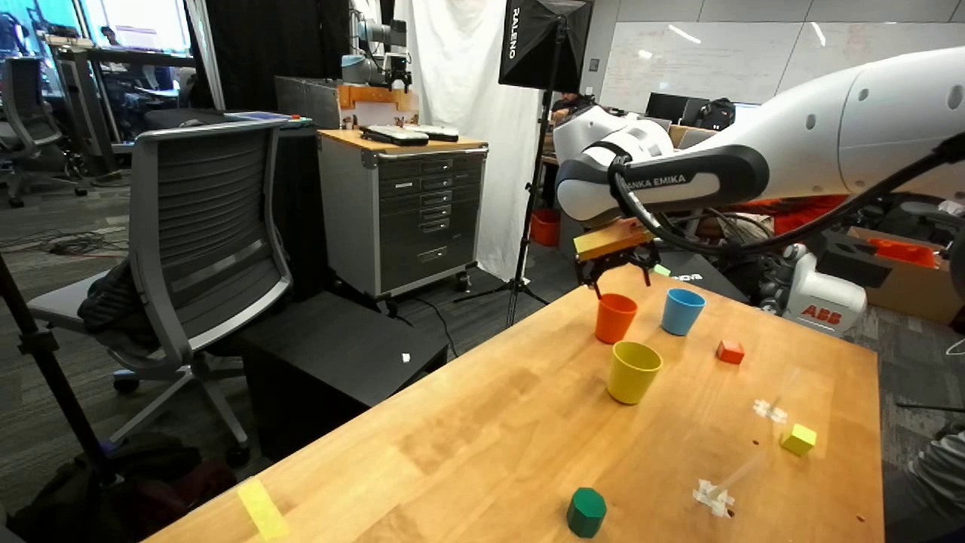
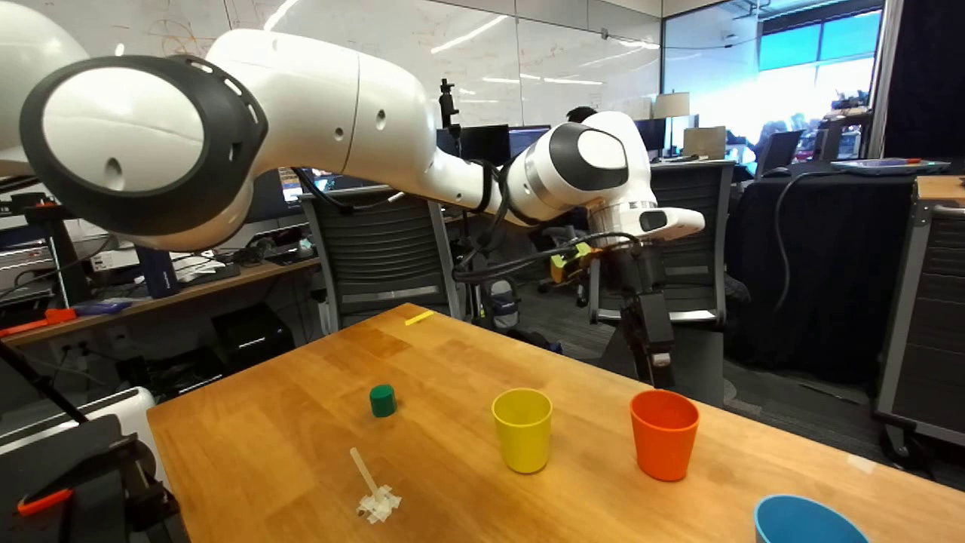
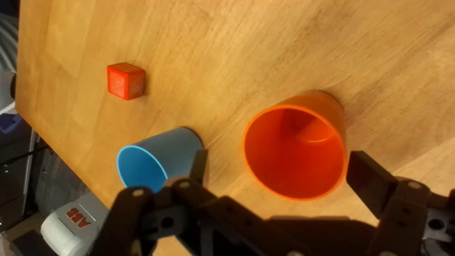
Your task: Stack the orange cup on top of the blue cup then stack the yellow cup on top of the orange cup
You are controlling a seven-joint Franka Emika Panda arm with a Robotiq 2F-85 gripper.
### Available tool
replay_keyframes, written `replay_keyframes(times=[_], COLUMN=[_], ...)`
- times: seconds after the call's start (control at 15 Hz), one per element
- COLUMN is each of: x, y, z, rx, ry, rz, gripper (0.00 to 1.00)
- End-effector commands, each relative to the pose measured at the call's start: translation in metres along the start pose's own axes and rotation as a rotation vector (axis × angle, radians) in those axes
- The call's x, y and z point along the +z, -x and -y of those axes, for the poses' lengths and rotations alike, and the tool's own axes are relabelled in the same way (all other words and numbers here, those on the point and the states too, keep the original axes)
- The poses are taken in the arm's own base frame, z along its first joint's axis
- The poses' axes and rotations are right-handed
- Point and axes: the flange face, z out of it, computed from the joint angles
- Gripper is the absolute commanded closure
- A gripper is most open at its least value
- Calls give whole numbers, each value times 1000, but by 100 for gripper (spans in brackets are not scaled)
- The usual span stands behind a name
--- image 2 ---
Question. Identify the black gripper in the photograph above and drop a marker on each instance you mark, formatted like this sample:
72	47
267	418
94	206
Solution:
634	282

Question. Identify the orange plastic cup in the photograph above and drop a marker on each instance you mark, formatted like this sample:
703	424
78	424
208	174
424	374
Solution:
663	439

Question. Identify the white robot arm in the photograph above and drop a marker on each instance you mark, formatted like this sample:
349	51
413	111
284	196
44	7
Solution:
301	111

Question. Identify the yellow plastic cup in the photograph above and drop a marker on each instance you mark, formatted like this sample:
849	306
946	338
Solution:
522	432

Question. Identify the blue plastic cup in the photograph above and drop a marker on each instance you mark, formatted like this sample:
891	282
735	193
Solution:
804	519

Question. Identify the grey mesh office chair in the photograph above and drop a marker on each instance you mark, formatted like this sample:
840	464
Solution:
693	274

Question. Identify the black draped cabinet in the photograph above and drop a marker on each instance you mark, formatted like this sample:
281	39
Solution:
825	261

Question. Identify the yellow tape strip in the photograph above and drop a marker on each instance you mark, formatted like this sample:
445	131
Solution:
421	318

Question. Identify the person in orange shirt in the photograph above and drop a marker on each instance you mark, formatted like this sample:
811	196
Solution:
579	116

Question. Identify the green cylinder block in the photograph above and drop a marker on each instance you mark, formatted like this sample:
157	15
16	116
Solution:
382	404

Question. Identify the grey drawer cabinet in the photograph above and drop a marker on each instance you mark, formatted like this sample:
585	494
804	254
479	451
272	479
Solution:
928	322

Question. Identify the dark mesh office chair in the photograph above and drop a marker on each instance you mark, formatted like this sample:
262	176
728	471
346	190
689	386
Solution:
377	257

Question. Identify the white plastic stick piece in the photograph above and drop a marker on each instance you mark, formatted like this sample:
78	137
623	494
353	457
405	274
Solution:
377	501

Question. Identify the wooden side desk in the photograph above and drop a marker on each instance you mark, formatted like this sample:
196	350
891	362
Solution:
150	298

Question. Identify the black tripod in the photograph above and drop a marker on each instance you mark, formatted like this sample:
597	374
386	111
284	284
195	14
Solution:
39	381

